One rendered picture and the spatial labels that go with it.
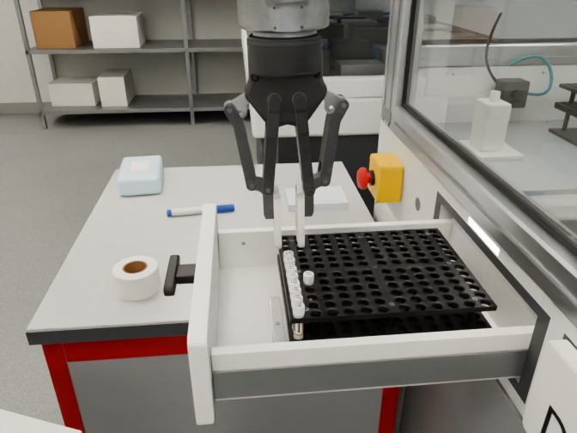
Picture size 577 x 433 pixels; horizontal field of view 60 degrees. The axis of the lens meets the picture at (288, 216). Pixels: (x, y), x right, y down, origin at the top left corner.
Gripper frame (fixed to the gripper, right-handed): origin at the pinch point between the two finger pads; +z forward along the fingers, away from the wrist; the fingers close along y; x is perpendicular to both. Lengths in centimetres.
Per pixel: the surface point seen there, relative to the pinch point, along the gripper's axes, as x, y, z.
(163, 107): 364, -70, 79
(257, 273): 7.6, -4.0, 12.6
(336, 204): 41.7, 13.7, 19.2
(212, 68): 414, -30, 58
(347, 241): 4.3, 8.0, 6.4
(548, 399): -21.4, 21.2, 9.0
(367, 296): -7.8, 7.9, 6.5
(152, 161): 63, -27, 15
